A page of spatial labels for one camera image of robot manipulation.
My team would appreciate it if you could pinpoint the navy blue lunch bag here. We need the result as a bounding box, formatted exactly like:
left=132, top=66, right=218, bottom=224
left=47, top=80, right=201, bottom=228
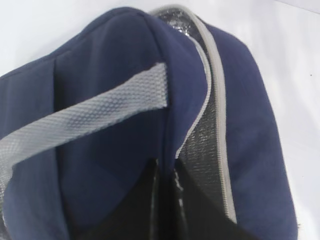
left=0, top=5, right=298, bottom=240

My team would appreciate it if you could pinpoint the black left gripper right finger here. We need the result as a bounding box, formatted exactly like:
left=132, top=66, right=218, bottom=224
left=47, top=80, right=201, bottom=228
left=172, top=159, right=257, bottom=240

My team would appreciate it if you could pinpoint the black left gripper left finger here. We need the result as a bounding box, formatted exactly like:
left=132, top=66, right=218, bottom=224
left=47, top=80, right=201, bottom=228
left=82, top=157, right=167, bottom=240

